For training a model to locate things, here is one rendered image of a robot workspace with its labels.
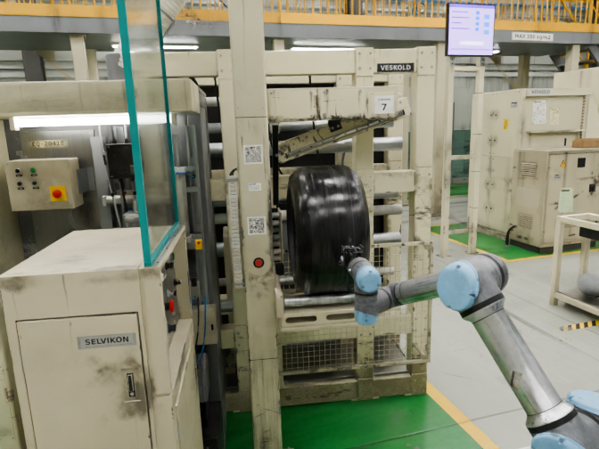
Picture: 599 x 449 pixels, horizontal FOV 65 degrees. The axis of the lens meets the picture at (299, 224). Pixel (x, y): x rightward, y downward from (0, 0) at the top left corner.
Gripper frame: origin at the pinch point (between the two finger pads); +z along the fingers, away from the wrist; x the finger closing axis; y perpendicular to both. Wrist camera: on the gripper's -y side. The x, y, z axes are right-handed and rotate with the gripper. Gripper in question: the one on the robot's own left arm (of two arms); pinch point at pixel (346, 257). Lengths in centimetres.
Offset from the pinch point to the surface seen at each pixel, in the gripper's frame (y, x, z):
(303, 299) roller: -20.9, 15.3, 13.2
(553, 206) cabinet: -54, -328, 345
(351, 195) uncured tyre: 22.5, -4.0, 7.6
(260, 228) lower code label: 8.6, 31.3, 20.6
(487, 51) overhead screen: 125, -241, 358
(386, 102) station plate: 59, -30, 47
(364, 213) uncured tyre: 15.7, -8.4, 5.3
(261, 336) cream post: -39, 33, 21
